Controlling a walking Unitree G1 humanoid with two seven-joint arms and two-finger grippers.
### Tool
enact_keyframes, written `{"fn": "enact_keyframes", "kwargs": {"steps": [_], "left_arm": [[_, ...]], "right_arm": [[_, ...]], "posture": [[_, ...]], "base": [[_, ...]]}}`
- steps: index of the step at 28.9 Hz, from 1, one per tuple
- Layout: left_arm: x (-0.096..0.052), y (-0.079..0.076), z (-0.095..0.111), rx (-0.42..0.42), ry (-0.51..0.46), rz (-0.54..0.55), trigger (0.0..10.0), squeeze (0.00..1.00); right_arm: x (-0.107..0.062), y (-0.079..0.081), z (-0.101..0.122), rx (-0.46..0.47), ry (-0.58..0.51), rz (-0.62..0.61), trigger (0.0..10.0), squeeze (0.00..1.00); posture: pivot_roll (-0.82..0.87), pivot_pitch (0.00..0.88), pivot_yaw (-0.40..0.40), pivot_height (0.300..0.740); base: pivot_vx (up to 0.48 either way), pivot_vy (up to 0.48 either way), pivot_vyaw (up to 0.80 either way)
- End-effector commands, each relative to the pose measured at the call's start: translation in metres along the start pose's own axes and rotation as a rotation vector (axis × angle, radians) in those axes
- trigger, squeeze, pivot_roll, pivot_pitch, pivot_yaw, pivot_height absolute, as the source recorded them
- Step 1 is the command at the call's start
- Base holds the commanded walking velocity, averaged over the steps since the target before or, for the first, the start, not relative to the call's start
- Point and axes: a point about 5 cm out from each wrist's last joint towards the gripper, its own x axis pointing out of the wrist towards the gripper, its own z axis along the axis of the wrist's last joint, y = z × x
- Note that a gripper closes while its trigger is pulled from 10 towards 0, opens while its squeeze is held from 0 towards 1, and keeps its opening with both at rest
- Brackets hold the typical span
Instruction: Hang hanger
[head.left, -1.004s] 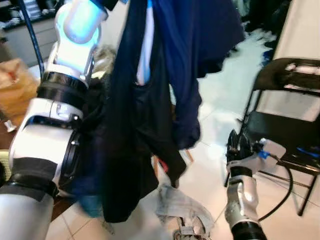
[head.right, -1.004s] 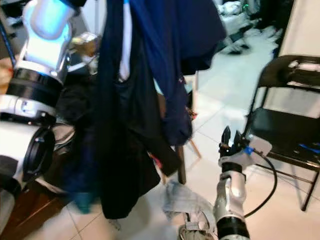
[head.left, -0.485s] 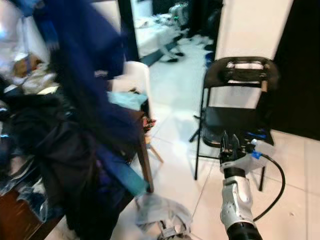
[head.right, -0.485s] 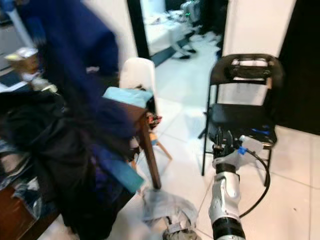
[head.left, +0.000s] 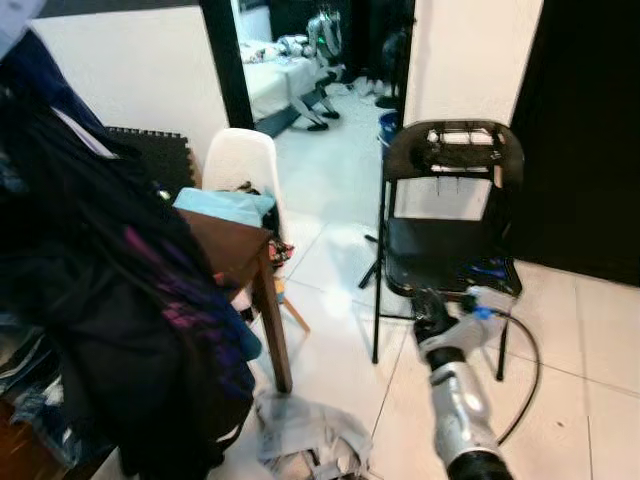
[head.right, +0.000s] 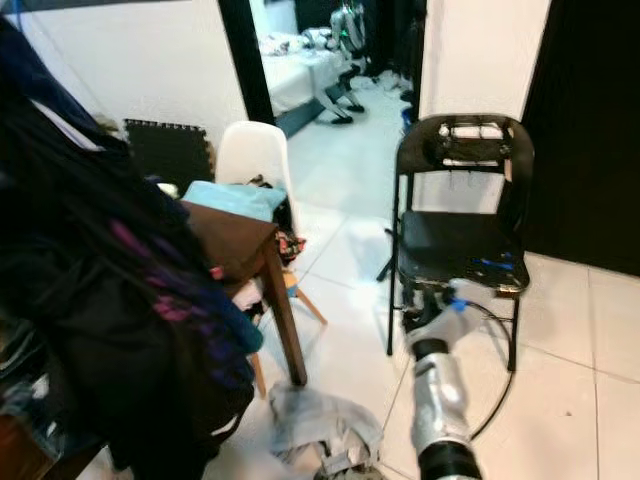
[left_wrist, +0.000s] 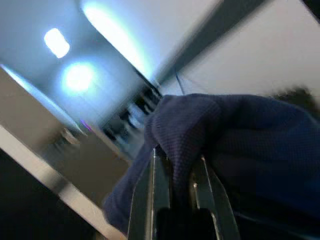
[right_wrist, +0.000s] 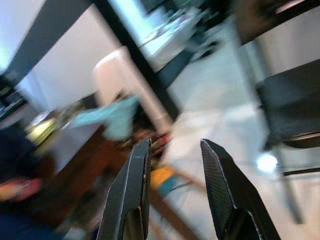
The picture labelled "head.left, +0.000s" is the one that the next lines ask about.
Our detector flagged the black folding chair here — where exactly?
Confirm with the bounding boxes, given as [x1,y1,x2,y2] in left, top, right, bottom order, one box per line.
[372,118,528,381]

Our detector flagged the grey garment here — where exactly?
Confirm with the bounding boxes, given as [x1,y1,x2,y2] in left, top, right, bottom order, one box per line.
[252,388,373,480]

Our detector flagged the brown wooden table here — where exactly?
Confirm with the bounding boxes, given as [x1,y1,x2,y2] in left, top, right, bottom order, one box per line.
[178,208,294,394]

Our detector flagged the light blue cloth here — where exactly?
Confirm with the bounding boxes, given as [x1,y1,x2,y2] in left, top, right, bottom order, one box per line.
[172,186,278,229]

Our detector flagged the white chair wooden legs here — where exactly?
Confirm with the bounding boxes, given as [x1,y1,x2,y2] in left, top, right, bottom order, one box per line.
[200,127,311,336]

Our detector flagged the bed with white sheet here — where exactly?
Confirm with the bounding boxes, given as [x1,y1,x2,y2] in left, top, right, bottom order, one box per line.
[240,38,331,126]

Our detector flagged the silver humanoid robot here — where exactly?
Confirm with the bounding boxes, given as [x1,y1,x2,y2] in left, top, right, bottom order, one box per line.
[283,10,346,131]

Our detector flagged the black foam mat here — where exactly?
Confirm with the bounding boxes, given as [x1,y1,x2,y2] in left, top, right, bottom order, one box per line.
[105,127,198,198]

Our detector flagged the dark clothes heap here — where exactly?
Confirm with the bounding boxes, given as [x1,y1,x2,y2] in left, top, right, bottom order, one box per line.
[0,28,263,479]

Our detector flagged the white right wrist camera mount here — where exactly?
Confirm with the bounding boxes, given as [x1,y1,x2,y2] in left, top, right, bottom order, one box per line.
[455,287,516,346]

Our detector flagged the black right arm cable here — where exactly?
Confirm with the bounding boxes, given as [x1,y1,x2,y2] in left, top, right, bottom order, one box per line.
[490,305,543,446]

